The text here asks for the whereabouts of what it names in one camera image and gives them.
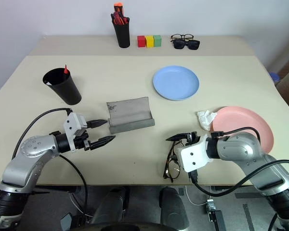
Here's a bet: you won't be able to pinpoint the crumpled white tissue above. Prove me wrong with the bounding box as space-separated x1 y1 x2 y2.
197 110 218 131

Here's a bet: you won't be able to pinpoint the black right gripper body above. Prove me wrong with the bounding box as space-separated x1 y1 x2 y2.
182 131 201 145

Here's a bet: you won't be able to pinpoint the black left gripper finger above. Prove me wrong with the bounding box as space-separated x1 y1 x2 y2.
89 135 117 151
91 119 109 128

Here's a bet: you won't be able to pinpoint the dark rounded shape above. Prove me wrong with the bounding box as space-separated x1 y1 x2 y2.
91 186 131 227
159 186 190 231

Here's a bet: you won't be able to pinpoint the light blue plate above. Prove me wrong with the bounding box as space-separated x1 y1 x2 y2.
152 65 200 101

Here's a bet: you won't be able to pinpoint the tall black tool holder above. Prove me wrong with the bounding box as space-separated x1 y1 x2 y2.
113 22 131 49

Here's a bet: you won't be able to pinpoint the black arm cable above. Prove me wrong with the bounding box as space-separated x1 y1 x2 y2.
11 108 89 218
187 127 289 197

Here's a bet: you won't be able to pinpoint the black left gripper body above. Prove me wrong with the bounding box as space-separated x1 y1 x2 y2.
73 120 95 152

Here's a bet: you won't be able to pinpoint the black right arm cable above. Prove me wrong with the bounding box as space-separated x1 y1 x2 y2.
187 127 289 197

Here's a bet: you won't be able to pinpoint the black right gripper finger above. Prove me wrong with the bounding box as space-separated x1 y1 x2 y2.
165 133 187 142

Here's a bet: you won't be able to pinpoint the orange capped black screwdriver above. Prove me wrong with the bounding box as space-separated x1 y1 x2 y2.
113 1 124 18

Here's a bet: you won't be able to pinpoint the wide black plastic cup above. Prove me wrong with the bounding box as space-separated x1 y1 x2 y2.
42 68 82 106

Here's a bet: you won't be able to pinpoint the grey felt glasses case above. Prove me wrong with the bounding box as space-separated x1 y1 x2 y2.
106 96 156 135

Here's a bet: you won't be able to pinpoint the black floor device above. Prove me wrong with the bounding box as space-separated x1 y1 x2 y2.
205 199 227 231

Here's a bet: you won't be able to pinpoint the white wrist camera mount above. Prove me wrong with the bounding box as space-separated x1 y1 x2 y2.
63 112 88 153
179 135 214 173

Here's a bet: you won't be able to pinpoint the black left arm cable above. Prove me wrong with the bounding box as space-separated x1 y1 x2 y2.
11 108 89 218

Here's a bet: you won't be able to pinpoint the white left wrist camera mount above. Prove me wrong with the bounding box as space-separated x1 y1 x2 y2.
63 112 88 153

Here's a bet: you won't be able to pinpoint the black sunglasses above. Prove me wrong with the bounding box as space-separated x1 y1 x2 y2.
172 39 201 51

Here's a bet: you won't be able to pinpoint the tortoiseshell glasses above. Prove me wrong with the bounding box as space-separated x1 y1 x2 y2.
162 140 184 180

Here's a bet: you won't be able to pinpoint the pink plate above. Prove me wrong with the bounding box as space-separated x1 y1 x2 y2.
210 106 275 155

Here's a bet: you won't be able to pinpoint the thin white cable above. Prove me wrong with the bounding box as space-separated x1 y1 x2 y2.
184 186 209 206

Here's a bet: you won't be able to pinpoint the black frame clear glasses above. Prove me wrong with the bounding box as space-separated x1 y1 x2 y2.
170 34 195 42

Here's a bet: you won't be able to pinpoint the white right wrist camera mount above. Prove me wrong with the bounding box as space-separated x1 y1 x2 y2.
179 135 214 173

